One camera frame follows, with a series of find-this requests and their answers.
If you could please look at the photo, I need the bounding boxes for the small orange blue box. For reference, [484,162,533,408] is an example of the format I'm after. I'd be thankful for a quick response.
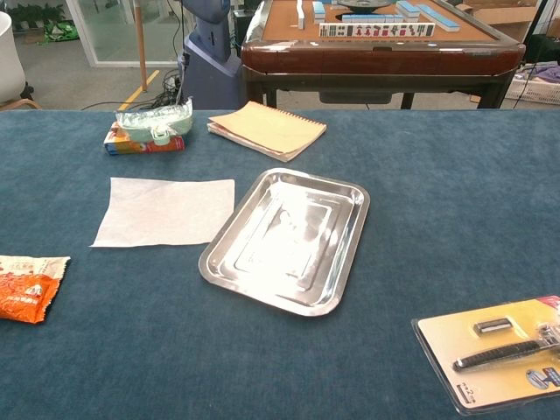
[102,121,186,157]

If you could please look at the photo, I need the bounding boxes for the short blue mahjong tile row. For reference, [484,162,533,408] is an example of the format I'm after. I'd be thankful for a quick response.
[341,13,406,24]

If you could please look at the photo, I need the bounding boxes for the green bag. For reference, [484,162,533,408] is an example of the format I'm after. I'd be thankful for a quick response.
[37,20,81,45]

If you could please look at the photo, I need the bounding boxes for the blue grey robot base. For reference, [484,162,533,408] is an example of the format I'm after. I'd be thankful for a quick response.
[178,0,246,110]

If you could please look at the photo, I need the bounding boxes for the brown mahjong table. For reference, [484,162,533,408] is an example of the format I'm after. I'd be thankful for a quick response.
[239,0,527,110]

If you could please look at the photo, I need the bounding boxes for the black floor cable bundle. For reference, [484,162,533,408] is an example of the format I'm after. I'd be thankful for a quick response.
[82,69,185,110]

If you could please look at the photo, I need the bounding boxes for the white round chair shell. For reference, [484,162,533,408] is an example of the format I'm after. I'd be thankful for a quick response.
[0,11,27,104]

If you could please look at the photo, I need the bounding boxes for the green potted plants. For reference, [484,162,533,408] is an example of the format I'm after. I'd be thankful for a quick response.
[8,3,67,27]

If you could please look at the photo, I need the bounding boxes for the wooden pole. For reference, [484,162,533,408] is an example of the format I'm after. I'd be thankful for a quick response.
[133,0,149,93]

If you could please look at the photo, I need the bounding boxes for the wide blue mahjong tile stack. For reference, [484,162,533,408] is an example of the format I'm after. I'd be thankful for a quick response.
[395,0,422,23]

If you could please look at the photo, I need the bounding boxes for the rectangular metal tray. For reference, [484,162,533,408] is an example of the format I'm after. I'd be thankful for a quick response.
[198,167,372,318]

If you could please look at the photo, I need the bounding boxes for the orange snack bag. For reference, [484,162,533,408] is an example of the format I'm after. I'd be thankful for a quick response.
[0,255,72,325]

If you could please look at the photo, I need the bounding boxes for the long blue mahjong tile row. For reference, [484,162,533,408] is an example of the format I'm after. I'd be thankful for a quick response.
[417,3,461,32]

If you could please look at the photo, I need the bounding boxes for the wooden chair frame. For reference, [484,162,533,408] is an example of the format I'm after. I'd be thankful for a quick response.
[0,98,43,111]

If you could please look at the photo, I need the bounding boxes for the blue table cloth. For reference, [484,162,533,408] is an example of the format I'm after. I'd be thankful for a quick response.
[0,108,560,420]

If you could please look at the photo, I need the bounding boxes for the razor blister pack yellow card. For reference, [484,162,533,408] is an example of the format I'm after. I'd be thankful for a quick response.
[410,295,560,417]

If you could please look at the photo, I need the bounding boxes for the white paper sheet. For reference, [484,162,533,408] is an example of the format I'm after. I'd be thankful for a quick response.
[89,176,236,249]

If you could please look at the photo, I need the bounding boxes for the white plastic basket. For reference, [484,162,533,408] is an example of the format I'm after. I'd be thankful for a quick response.
[505,65,560,106]

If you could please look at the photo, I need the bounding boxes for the face-up mahjong tile row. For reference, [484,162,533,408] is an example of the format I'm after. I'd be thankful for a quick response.
[318,22,437,39]

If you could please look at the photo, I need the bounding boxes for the purple cloth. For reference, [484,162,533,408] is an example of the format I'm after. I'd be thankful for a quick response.
[535,65,560,84]

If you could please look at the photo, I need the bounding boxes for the kraft spiral notebook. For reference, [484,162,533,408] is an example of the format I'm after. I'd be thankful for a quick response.
[206,100,328,164]

